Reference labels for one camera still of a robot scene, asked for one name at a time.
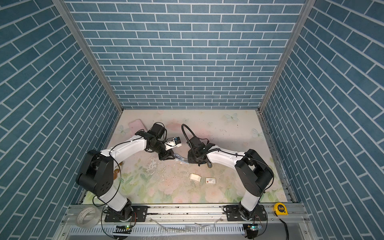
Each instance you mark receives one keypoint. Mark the blue staple remover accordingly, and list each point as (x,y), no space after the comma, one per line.
(181,159)

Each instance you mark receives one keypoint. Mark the floral table mat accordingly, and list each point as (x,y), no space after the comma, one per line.
(147,180)

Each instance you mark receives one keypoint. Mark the aluminium rail frame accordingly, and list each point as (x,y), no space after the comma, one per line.
(192,222)

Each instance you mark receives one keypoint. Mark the clear tape roll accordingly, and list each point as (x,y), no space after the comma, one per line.
(88,217)

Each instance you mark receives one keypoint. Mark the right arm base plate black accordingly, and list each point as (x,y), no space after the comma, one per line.
(238,213)

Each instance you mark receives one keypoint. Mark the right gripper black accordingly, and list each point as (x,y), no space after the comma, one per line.
(190,159)

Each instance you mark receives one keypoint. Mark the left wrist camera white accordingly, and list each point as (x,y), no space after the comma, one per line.
(173,142)

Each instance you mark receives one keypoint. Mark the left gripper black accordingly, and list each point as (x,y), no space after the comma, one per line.
(165,156)

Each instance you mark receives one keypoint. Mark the white staple box sleeve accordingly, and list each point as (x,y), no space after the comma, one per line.
(210,181)

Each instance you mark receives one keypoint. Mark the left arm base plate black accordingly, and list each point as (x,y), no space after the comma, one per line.
(128,214)

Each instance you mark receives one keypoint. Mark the pink phone case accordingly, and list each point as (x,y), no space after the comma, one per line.
(136,126)

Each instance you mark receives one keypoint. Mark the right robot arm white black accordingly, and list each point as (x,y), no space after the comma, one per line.
(252,170)

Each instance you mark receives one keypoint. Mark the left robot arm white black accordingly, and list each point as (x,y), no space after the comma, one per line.
(96,173)

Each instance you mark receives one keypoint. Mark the yellow tape measure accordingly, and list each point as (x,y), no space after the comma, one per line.
(280,209)

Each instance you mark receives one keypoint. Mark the staple box tray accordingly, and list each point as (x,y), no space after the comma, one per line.
(195,177)

